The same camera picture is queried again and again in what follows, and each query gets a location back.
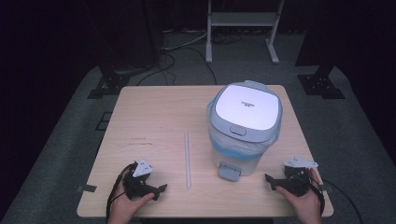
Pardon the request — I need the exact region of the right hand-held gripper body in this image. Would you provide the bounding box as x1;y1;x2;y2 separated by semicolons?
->
276;156;318;198

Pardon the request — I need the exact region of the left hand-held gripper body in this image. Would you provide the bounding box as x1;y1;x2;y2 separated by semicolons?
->
122;158;154;200

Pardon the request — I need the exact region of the clear plastic straw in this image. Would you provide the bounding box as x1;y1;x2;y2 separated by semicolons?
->
183;130;192;189

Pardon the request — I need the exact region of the grey pedal trash can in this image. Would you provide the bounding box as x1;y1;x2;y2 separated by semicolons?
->
205;79;284;182

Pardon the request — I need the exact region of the person's right hand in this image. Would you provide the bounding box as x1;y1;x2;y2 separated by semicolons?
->
275;167;323;224

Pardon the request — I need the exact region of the person's left hand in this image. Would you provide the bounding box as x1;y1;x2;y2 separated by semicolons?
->
106;169;155;224

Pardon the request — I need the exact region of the grey tape strip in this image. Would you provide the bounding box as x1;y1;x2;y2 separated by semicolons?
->
76;184;98;193

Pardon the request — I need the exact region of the black floor socket plate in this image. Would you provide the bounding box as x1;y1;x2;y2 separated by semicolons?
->
94;111;114;132

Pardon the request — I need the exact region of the black stand base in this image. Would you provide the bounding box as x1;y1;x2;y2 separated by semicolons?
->
87;63;132;100
297;63;346;100

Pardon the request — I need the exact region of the white metal stand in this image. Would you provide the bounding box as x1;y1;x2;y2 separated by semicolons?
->
205;0;285;65

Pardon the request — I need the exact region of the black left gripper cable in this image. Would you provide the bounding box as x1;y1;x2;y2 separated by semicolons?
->
105;163;134;224

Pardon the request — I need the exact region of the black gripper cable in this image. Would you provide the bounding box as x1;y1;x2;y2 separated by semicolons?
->
311;175;364;224
105;163;134;224

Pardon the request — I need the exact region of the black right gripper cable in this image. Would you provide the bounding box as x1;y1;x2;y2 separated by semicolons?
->
311;175;364;224

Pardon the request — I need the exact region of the black floor cable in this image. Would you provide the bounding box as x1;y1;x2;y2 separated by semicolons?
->
135;46;218;87

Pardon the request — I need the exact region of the white floor cable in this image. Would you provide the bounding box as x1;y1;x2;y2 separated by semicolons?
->
162;31;209;52

